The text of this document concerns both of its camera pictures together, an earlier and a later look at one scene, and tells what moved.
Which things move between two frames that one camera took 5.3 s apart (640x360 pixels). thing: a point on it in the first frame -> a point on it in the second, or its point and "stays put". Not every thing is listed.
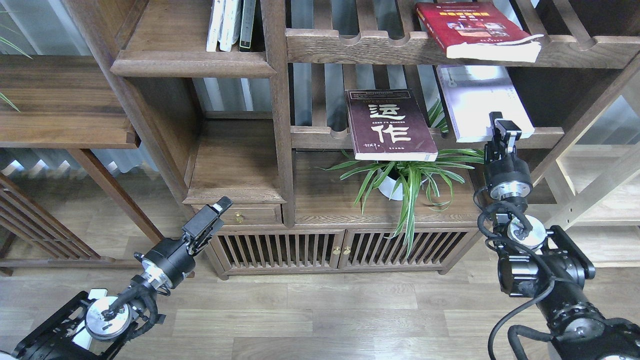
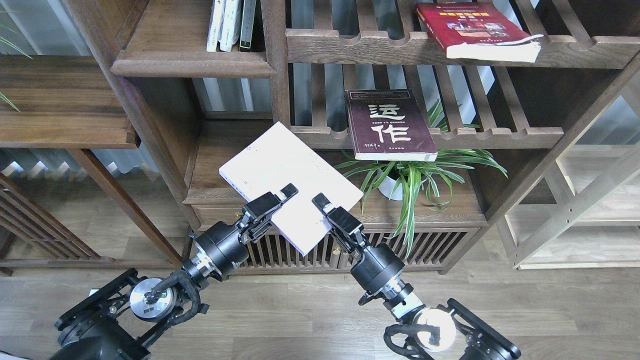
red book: [478, 31] stays put
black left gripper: [169, 261] -> [222, 247]
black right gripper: [508, 177] -> [375, 265]
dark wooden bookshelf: [351, 137] stays put
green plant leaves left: [13, 45] stays put
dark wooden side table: [63, 102] stays put
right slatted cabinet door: [432, 250] stays put
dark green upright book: [246, 26] stays put
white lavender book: [473, 92] -> [278, 157]
